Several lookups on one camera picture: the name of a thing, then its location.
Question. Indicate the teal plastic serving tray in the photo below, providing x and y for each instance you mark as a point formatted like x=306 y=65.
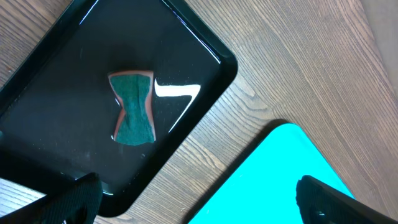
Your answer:
x=259 y=186

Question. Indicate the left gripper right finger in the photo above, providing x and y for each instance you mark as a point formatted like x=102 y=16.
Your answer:
x=321 y=204

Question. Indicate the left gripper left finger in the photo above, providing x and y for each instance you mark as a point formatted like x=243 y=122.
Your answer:
x=78 y=202

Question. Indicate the black plastic tray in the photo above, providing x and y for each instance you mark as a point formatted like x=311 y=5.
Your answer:
x=59 y=111

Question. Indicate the pink and black sponge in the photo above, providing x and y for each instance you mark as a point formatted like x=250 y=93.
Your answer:
x=133 y=92

